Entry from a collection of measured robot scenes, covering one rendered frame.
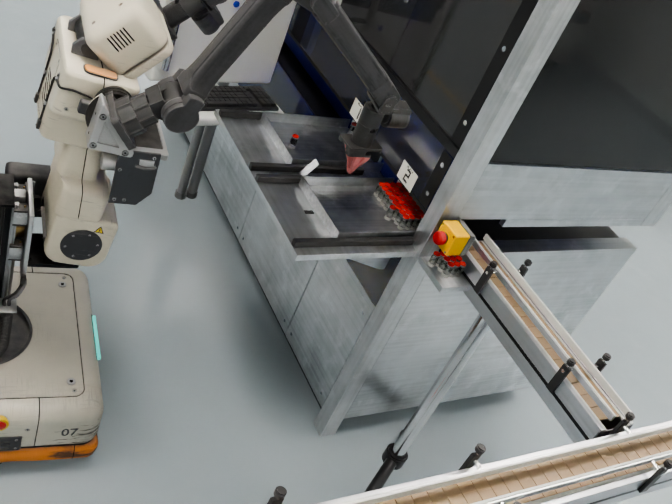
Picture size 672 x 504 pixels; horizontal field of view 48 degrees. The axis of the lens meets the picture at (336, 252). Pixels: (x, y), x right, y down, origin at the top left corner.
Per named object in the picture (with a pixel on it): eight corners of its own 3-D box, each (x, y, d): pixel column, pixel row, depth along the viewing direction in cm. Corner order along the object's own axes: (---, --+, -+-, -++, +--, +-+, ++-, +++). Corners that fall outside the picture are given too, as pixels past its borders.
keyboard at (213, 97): (260, 90, 279) (262, 84, 278) (278, 111, 272) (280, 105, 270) (160, 88, 255) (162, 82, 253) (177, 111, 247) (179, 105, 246)
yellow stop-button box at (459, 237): (451, 238, 217) (462, 219, 212) (464, 255, 212) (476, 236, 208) (431, 239, 213) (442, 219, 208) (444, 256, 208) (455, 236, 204)
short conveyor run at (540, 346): (438, 263, 226) (461, 223, 217) (476, 262, 234) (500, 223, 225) (576, 454, 183) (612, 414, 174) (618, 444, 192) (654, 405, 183)
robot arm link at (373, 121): (362, 96, 188) (372, 109, 185) (385, 98, 192) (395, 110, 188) (353, 120, 192) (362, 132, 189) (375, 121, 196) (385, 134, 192)
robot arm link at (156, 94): (137, 92, 162) (142, 108, 160) (180, 73, 163) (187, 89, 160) (154, 119, 170) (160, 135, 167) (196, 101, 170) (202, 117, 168)
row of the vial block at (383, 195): (377, 193, 237) (383, 181, 234) (405, 230, 226) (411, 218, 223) (372, 193, 236) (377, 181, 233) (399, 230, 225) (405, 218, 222)
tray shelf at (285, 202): (339, 124, 269) (341, 119, 267) (435, 256, 225) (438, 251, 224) (213, 114, 243) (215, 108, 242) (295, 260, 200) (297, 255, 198)
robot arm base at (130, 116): (104, 91, 164) (110, 122, 155) (139, 77, 164) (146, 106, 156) (123, 121, 170) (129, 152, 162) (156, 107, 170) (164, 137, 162)
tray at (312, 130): (347, 127, 264) (350, 118, 262) (380, 172, 248) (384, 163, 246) (259, 120, 246) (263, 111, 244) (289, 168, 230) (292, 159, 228)
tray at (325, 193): (389, 186, 243) (393, 177, 241) (429, 239, 227) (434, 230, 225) (298, 184, 225) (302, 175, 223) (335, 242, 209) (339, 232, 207)
